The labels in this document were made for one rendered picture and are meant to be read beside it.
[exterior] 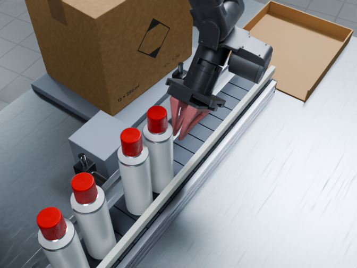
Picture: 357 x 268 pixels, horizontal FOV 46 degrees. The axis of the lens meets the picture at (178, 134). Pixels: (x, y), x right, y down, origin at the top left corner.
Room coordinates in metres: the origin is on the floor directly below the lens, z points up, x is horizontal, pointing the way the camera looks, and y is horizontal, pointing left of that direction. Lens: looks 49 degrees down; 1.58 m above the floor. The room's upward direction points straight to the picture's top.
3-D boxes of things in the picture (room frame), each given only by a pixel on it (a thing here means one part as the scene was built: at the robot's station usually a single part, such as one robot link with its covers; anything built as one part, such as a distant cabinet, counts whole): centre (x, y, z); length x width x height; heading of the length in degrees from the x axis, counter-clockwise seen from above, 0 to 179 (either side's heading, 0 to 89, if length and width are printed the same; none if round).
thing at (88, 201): (0.33, 0.13, 0.98); 0.05 x 0.05 x 0.20
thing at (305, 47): (0.94, -0.30, 0.85); 0.30 x 0.26 x 0.04; 145
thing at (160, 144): (0.47, 0.03, 0.98); 0.05 x 0.05 x 0.20
